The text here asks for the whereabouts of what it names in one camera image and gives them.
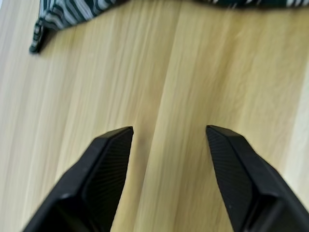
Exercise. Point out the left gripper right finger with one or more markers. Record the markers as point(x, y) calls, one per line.
point(248, 183)

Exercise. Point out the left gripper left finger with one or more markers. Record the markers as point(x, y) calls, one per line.
point(91, 183)

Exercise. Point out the striped T-shirt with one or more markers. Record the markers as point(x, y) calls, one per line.
point(70, 12)

